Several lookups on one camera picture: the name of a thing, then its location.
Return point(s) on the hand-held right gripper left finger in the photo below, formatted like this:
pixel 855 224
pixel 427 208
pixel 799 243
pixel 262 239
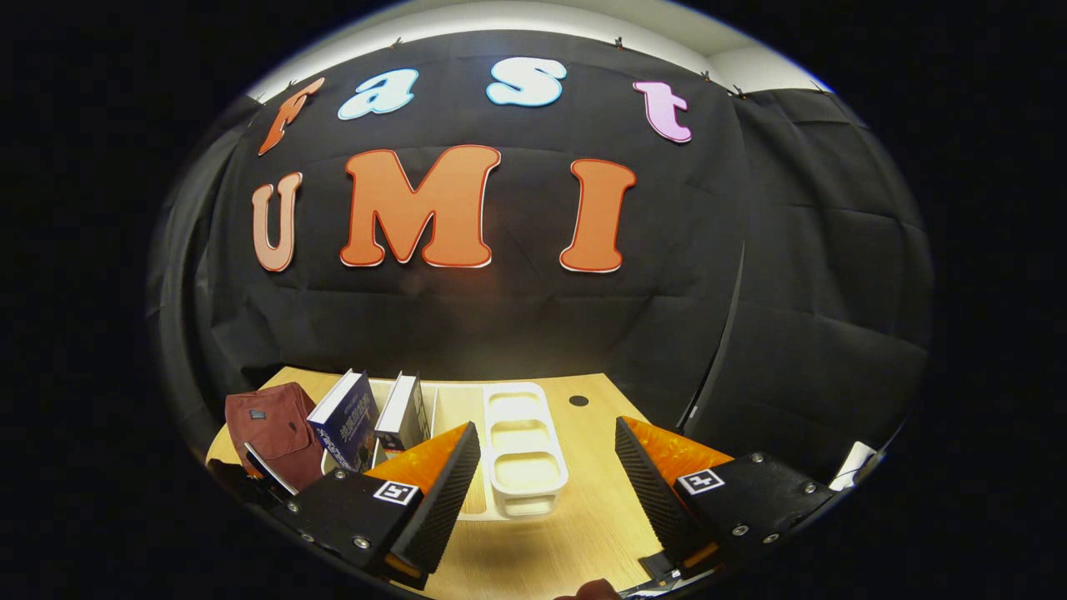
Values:
pixel 442 500

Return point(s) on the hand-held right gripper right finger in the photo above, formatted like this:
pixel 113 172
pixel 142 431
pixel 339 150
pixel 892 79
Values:
pixel 658 500

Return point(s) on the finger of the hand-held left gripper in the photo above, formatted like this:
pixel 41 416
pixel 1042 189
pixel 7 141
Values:
pixel 271 471

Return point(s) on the maroon schoolbag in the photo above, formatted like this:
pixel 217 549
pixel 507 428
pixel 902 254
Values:
pixel 271 425

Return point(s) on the blue cover book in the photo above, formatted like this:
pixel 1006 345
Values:
pixel 350 429

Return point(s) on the grey cover book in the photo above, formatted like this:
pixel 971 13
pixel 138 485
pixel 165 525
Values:
pixel 402 417

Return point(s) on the white plastic bookshelf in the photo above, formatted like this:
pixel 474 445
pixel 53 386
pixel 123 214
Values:
pixel 521 450

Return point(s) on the white object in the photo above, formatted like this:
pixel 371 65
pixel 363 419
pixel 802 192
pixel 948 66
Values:
pixel 850 467

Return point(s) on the row of backdrop clips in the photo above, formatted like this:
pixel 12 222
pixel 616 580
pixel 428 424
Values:
pixel 618 41

